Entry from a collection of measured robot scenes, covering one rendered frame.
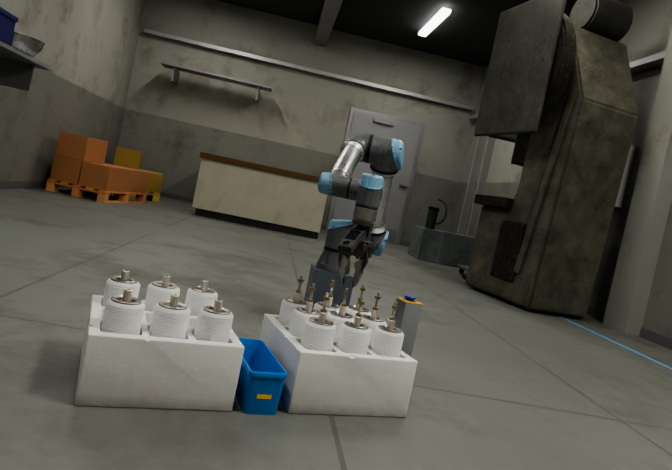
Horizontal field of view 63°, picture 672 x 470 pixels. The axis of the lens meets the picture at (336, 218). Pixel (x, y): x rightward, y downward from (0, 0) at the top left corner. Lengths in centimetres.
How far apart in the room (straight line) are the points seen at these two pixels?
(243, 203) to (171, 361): 585
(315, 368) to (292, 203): 574
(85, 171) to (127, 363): 550
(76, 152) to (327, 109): 439
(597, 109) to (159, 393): 426
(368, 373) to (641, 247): 382
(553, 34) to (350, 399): 390
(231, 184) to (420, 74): 428
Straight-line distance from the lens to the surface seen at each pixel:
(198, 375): 154
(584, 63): 522
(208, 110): 966
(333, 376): 165
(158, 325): 152
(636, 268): 522
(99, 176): 682
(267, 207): 727
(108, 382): 152
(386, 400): 176
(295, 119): 959
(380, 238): 238
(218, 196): 730
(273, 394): 160
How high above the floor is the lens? 63
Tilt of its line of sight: 2 degrees down
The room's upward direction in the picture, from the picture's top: 12 degrees clockwise
